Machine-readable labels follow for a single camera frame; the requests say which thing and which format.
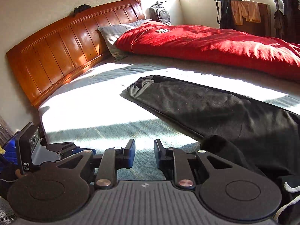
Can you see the wooden headboard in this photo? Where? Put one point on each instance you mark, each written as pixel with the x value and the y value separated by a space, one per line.
pixel 64 50

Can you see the red duvet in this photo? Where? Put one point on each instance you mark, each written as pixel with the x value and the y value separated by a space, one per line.
pixel 222 46

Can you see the grey pillow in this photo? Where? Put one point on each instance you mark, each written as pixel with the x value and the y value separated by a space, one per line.
pixel 110 35

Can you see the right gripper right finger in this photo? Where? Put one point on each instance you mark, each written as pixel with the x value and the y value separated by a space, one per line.
pixel 174 164

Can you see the orange cloth on table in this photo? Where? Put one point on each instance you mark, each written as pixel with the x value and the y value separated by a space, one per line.
pixel 248 10

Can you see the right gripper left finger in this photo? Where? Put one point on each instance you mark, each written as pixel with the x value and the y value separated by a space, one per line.
pixel 110 162

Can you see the black sweatpants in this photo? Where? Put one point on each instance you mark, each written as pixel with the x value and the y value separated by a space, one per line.
pixel 257 136

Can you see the grey backpack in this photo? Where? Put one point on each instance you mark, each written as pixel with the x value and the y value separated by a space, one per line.
pixel 159 14

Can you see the black item on headboard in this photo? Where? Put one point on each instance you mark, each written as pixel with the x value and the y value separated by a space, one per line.
pixel 81 8

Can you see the blue box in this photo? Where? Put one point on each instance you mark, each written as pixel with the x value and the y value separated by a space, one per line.
pixel 10 155

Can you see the small card on duvet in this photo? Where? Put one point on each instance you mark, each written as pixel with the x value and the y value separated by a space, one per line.
pixel 162 30

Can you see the hanging dark clothes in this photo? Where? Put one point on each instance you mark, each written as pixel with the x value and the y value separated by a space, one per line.
pixel 286 20

